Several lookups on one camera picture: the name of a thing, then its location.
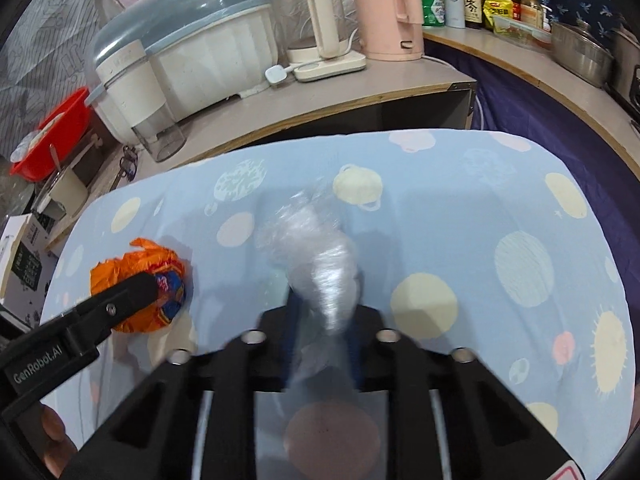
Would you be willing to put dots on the steel rice cooker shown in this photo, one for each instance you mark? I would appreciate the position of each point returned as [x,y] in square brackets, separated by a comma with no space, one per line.
[627,75]

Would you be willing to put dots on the orange snack wrapper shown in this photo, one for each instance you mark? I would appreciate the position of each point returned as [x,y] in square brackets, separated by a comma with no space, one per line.
[150,270]

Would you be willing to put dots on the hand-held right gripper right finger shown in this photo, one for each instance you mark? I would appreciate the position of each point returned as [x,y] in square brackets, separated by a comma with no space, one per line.
[430,390]

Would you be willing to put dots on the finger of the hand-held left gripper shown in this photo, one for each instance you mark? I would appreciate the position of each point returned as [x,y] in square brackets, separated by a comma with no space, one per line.
[115,305]

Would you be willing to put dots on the eyeglasses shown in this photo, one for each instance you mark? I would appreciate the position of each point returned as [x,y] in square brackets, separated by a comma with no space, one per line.
[128,162]

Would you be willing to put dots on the white dish drainer with lid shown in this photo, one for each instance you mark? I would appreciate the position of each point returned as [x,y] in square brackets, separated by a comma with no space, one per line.
[200,50]

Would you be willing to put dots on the person's left hand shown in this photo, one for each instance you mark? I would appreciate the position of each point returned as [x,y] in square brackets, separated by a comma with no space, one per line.
[54,435]

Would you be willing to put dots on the cardboard box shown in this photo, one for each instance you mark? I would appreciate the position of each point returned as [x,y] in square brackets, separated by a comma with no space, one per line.
[25,260]

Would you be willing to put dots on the steel pot with lid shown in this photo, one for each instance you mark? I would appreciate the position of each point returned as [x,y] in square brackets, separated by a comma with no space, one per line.
[580,55]

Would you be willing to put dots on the clear glass food container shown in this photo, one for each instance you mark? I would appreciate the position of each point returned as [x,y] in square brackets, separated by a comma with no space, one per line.
[522,30]

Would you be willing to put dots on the clear plastic bag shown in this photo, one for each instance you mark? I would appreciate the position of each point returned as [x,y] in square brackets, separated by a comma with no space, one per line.
[320,260]

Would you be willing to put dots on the pink electric kettle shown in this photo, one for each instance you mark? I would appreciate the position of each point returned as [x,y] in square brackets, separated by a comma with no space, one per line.
[385,10]

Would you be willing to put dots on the yellow food packet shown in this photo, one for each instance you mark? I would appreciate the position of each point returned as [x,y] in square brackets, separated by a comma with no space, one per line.
[500,12]

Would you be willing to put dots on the yellow pump bottle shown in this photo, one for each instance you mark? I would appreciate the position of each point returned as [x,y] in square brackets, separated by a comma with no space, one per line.
[531,7]

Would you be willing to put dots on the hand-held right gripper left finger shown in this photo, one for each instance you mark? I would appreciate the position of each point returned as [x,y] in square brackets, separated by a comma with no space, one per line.
[240,385]

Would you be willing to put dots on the red plastic basin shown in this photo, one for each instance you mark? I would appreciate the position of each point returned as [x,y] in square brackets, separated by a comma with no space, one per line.
[50,135]

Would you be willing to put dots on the white power plug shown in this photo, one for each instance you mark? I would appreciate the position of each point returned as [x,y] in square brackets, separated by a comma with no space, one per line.
[276,75]

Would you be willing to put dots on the white glass electric kettle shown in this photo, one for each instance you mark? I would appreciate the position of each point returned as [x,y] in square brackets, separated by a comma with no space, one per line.
[320,25]

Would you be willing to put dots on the blue printed tablecloth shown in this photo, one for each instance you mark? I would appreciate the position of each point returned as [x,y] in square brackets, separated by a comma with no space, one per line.
[475,235]

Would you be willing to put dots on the wooden shelf board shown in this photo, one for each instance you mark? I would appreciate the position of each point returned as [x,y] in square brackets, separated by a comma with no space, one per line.
[550,90]

